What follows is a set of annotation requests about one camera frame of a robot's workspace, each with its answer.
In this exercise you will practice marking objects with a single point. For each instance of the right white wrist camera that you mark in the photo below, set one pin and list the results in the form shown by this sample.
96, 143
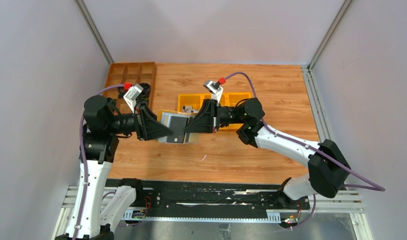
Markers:
215, 88

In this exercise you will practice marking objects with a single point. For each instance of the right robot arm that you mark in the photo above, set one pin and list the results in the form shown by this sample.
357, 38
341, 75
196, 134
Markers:
324, 160

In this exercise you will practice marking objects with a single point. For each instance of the yellow bin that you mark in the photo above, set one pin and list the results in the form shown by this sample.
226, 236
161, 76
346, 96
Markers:
206, 96
194, 100
230, 100

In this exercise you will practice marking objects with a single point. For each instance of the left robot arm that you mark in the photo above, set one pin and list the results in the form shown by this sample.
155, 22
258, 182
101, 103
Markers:
100, 127

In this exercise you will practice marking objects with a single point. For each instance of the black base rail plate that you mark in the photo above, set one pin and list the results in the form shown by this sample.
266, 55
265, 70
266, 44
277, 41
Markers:
211, 200

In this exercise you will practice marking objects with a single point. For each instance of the middle yellow bin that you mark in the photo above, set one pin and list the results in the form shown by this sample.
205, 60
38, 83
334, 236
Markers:
206, 96

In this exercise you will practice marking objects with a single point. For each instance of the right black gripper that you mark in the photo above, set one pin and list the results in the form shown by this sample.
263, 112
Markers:
202, 122

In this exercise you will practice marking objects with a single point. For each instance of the wooden compartment tray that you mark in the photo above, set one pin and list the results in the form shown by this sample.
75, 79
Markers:
134, 73

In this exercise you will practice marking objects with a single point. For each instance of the silver cards in bin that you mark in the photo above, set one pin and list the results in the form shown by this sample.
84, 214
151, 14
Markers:
189, 109

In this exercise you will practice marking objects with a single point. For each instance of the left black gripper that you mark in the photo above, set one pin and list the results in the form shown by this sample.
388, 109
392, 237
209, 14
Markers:
147, 125

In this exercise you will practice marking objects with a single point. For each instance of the black credit card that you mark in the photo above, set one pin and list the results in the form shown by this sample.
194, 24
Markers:
177, 125

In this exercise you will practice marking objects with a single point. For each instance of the yellow leather card holder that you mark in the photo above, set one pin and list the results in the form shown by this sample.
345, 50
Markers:
163, 117

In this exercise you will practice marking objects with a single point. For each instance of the right yellow bin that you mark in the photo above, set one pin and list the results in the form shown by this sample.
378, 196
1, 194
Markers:
230, 100

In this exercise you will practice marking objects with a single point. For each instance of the left yellow bin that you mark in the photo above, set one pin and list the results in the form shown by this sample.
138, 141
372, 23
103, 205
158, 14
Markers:
194, 100

